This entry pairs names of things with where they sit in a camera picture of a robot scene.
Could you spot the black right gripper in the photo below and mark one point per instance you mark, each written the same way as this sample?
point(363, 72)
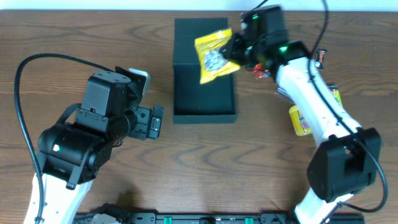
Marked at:
point(236, 50)

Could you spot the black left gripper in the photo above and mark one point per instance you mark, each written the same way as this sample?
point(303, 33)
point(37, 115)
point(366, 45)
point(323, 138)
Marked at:
point(145, 123)

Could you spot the yellow candy bag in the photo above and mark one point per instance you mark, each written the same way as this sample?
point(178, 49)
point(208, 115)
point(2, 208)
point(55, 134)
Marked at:
point(212, 62)

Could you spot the red Hello Panda biscuit box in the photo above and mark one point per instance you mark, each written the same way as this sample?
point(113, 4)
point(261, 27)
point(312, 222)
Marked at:
point(259, 72)

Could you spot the dark green box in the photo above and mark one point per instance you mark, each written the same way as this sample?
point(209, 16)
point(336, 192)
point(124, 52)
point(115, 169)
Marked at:
point(195, 103)

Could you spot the yellow green Pretz box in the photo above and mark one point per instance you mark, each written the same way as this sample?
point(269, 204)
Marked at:
point(335, 92)

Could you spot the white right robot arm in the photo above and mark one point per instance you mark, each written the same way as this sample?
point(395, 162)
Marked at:
point(346, 160)

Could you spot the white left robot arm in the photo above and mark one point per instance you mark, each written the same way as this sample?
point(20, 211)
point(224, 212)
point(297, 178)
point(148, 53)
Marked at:
point(72, 151)

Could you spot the blue Eclipse mint box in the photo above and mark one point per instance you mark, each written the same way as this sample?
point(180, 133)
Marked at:
point(282, 92)

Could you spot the small black chocolate bar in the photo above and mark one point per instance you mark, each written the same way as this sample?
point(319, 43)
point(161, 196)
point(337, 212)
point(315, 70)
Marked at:
point(320, 56)

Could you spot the yellow Mentos bottle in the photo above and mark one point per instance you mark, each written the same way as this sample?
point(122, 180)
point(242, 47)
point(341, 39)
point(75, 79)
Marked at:
point(299, 123)

